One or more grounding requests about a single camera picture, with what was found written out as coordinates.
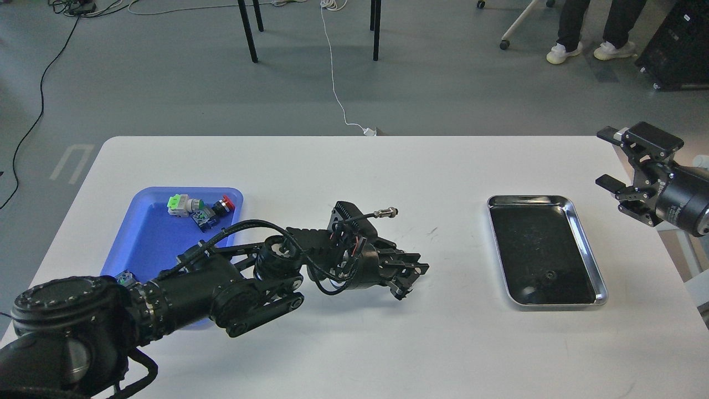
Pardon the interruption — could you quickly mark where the silver metal tray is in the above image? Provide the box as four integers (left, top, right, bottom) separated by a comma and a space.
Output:
487, 195, 608, 311

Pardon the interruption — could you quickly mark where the person's white shoe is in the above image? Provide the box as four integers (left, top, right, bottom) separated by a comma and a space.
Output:
593, 41, 636, 61
546, 42, 583, 65

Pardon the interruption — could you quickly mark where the black floor cable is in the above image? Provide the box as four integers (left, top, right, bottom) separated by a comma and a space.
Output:
0, 14, 83, 210

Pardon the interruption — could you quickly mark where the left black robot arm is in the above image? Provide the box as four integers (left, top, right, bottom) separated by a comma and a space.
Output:
2, 201, 429, 398

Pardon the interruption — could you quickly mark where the red push button switch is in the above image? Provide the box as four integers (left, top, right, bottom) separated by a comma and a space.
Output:
211, 195, 235, 218

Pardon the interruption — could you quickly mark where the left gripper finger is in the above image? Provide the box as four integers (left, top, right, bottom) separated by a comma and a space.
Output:
388, 271, 420, 300
391, 252, 430, 277

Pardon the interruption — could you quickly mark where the green white terminal switch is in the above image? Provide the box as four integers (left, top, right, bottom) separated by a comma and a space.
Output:
167, 194, 204, 217

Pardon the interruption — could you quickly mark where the black table leg rear right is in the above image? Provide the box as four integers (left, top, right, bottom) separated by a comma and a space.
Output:
369, 0, 376, 31

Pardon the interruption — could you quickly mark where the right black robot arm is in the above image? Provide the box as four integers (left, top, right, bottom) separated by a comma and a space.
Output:
595, 122, 708, 237

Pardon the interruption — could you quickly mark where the black table leg rear left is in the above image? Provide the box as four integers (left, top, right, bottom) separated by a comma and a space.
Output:
252, 0, 264, 32

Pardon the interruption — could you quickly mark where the green push button switch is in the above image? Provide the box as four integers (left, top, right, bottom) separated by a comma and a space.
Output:
114, 270, 139, 289

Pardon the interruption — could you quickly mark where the black equipment case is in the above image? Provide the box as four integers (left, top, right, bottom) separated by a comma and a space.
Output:
635, 1, 708, 91

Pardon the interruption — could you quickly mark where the blue plastic tray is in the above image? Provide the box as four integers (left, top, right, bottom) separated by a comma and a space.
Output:
100, 186, 245, 332

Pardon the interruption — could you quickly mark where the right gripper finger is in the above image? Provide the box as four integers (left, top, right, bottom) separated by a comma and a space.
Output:
595, 174, 662, 227
596, 122, 685, 171

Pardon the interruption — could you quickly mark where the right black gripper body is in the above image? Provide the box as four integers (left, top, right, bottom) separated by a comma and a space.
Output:
642, 161, 708, 237

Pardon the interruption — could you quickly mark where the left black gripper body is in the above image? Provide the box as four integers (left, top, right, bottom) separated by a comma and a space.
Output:
338, 238, 402, 292

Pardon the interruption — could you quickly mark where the black table leg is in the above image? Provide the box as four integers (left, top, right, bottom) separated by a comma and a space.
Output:
369, 0, 376, 31
252, 0, 264, 32
237, 0, 259, 64
372, 0, 382, 62

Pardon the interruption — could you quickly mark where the white floor cable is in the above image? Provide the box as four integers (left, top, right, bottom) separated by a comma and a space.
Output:
320, 0, 377, 137

